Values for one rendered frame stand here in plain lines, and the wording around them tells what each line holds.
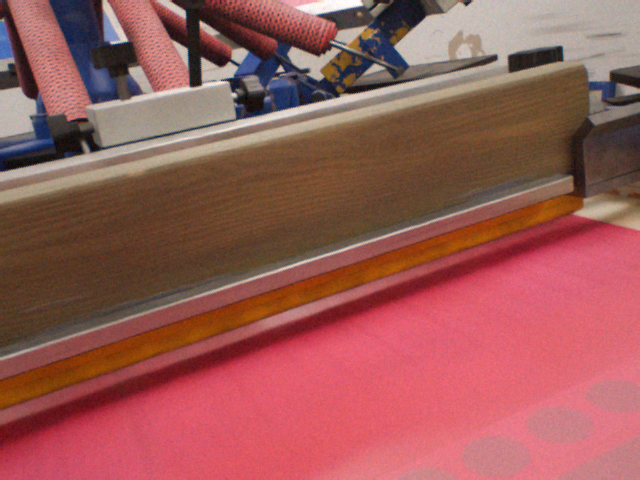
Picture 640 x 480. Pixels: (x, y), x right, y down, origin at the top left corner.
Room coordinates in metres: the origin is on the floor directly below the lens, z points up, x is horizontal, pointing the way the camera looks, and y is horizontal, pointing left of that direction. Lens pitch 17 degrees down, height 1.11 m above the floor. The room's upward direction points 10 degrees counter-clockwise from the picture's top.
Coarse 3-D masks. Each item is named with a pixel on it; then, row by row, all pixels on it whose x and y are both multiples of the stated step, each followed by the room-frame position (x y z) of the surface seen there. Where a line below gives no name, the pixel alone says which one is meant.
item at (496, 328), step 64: (448, 256) 0.40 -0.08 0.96; (512, 256) 0.38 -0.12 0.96; (576, 256) 0.36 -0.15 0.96; (384, 320) 0.32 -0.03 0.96; (448, 320) 0.31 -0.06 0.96; (512, 320) 0.30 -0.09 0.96; (576, 320) 0.29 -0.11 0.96; (448, 384) 0.25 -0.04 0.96; (512, 384) 0.24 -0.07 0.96; (576, 384) 0.23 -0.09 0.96
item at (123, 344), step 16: (528, 208) 0.41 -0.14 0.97; (544, 208) 0.41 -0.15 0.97; (480, 224) 0.40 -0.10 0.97; (496, 224) 0.40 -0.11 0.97; (432, 240) 0.38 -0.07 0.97; (384, 256) 0.37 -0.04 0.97; (400, 256) 0.37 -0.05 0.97; (336, 272) 0.36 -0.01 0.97; (352, 272) 0.36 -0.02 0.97; (288, 288) 0.34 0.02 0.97; (304, 288) 0.35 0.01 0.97; (240, 304) 0.33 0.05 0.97; (256, 304) 0.34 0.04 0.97; (192, 320) 0.32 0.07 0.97; (208, 320) 0.33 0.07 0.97; (144, 336) 0.31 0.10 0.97; (160, 336) 0.32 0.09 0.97; (96, 352) 0.30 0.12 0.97; (112, 352) 0.31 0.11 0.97; (48, 368) 0.30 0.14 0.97; (64, 368) 0.30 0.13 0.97; (0, 384) 0.29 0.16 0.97; (16, 384) 0.29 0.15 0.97
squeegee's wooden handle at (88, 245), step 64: (576, 64) 0.42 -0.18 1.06; (320, 128) 0.35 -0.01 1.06; (384, 128) 0.36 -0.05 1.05; (448, 128) 0.38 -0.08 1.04; (512, 128) 0.39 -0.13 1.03; (576, 128) 0.41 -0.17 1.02; (0, 192) 0.31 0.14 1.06; (64, 192) 0.30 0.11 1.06; (128, 192) 0.31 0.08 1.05; (192, 192) 0.32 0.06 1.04; (256, 192) 0.33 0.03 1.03; (320, 192) 0.34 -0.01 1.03; (384, 192) 0.36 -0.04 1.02; (448, 192) 0.37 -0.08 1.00; (0, 256) 0.28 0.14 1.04; (64, 256) 0.29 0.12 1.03; (128, 256) 0.30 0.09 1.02; (192, 256) 0.32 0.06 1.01; (256, 256) 0.33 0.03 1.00; (0, 320) 0.28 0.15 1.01; (64, 320) 0.29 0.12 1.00
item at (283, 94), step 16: (224, 80) 1.39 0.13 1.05; (272, 80) 1.03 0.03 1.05; (288, 80) 1.02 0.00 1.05; (304, 80) 1.05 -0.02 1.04; (272, 96) 1.02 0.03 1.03; (288, 96) 1.02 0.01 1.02; (304, 96) 1.04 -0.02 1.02; (336, 96) 1.13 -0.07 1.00; (240, 112) 1.08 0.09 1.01; (256, 112) 1.07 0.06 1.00; (272, 112) 1.07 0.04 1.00; (0, 144) 1.13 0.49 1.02; (16, 144) 1.13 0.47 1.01; (32, 144) 1.02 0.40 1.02; (48, 144) 1.03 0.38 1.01; (0, 160) 0.97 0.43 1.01
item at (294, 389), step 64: (320, 320) 0.34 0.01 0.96; (128, 384) 0.30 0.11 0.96; (192, 384) 0.29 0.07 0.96; (256, 384) 0.28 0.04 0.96; (320, 384) 0.27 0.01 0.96; (384, 384) 0.26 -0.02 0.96; (0, 448) 0.26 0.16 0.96; (64, 448) 0.25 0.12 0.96; (128, 448) 0.24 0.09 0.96; (192, 448) 0.24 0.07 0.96; (256, 448) 0.23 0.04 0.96; (320, 448) 0.22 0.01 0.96; (384, 448) 0.21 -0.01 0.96
